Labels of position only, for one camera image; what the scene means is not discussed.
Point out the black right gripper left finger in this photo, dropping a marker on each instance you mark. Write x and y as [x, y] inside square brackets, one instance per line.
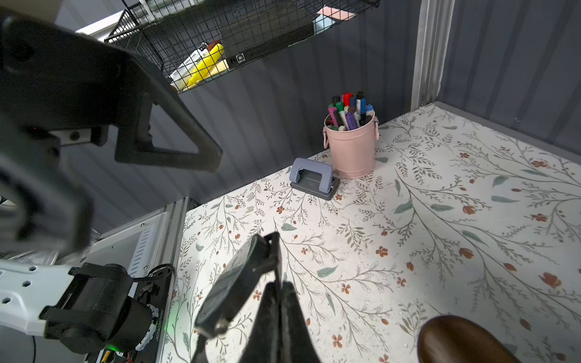
[265, 339]

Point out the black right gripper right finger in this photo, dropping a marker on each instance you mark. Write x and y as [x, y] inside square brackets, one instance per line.
[296, 345]

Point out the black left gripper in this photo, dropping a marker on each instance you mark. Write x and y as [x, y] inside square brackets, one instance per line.
[53, 80]

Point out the black slim watch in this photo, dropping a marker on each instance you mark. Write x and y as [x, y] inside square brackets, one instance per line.
[259, 256]

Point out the brown wooden watch stand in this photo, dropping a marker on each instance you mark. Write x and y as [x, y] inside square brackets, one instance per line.
[456, 339]

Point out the yellow highlighter marker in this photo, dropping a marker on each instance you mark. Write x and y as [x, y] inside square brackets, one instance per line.
[207, 64]

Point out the grey hole punch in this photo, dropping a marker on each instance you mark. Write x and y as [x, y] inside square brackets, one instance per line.
[314, 178]

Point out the pink pen cup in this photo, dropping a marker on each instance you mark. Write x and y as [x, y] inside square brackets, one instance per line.
[350, 131]

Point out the black wire wall basket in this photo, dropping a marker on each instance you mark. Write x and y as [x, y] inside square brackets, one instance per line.
[192, 42]

